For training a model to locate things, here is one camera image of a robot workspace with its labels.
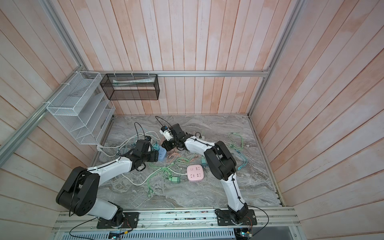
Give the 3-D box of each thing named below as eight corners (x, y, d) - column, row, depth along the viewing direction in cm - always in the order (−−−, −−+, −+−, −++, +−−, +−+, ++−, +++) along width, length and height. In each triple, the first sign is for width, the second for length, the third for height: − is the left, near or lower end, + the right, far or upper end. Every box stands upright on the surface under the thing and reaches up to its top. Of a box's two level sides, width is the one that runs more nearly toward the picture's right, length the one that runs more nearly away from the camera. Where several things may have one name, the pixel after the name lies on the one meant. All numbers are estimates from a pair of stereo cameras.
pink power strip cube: (186, 181, 88) (186, 179, 86) (186, 166, 94) (186, 164, 92) (203, 181, 88) (204, 179, 86) (202, 166, 94) (203, 164, 92)
